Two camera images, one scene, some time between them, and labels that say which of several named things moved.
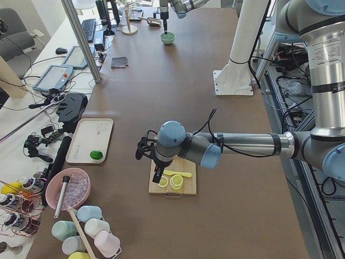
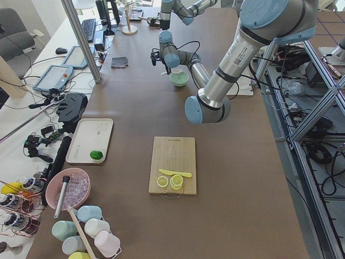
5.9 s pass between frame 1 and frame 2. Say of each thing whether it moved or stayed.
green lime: stayed
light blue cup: stayed
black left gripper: moved
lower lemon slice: stayed
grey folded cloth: stayed
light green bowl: moved
